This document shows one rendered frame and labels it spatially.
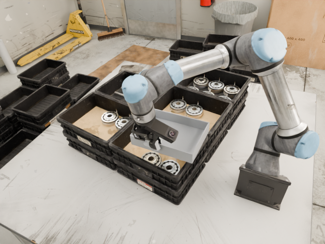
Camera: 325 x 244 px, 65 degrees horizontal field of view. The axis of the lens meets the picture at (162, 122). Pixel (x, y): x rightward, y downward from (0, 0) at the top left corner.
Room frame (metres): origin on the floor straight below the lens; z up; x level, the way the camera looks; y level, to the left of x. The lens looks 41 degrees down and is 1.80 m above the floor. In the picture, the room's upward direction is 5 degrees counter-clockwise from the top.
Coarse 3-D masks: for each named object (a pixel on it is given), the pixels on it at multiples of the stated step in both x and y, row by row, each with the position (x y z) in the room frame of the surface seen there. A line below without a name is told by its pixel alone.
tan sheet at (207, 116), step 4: (164, 108) 1.24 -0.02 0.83; (168, 108) 1.24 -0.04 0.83; (172, 112) 1.20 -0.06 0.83; (184, 112) 1.19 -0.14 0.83; (204, 112) 1.17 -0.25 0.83; (208, 112) 1.17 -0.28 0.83; (204, 116) 1.14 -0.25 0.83; (208, 116) 1.13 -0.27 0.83; (212, 116) 1.13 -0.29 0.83; (216, 116) 1.13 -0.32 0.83; (204, 120) 1.10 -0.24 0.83; (208, 120) 1.10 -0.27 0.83; (212, 120) 1.10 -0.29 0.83; (216, 120) 1.09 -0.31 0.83; (212, 124) 1.06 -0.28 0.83
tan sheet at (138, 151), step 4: (128, 144) 0.96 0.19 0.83; (124, 148) 0.94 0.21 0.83; (128, 148) 0.93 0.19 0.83; (132, 148) 0.93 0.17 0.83; (136, 148) 0.93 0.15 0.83; (140, 148) 0.93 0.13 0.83; (132, 152) 0.90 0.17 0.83; (136, 152) 0.90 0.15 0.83; (140, 152) 0.90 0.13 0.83; (144, 152) 0.89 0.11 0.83; (140, 156) 0.87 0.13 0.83; (164, 156) 0.86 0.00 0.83; (168, 156) 0.85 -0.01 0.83; (164, 160) 0.83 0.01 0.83; (180, 160) 0.82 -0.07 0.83; (180, 164) 0.80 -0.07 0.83; (180, 168) 0.77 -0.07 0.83
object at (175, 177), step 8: (112, 144) 0.87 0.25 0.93; (120, 152) 0.83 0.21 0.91; (128, 152) 0.81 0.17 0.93; (136, 160) 0.77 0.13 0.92; (144, 160) 0.76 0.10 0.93; (152, 168) 0.72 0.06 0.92; (160, 168) 0.70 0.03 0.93; (184, 168) 0.69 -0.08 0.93; (168, 176) 0.67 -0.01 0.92; (176, 176) 0.65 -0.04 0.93
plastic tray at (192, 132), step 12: (168, 120) 0.88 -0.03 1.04; (180, 120) 0.85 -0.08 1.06; (192, 120) 0.83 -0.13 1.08; (180, 132) 0.80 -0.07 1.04; (192, 132) 0.79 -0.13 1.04; (204, 132) 0.74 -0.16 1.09; (132, 144) 0.75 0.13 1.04; (168, 144) 0.73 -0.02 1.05; (180, 144) 0.72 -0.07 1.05; (192, 144) 0.72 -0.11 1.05; (180, 156) 0.64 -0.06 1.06; (192, 156) 0.62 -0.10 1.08
